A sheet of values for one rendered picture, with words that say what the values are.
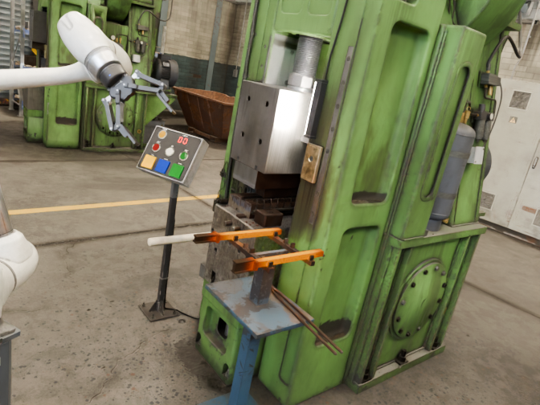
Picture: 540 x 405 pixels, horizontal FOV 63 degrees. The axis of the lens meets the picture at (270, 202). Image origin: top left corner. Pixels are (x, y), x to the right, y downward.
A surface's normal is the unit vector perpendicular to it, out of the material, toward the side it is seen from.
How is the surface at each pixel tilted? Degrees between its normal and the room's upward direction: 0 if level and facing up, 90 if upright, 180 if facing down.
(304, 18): 90
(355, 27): 90
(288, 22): 90
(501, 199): 90
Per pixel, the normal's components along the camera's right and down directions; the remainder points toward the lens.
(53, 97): 0.58, 0.35
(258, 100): -0.77, 0.04
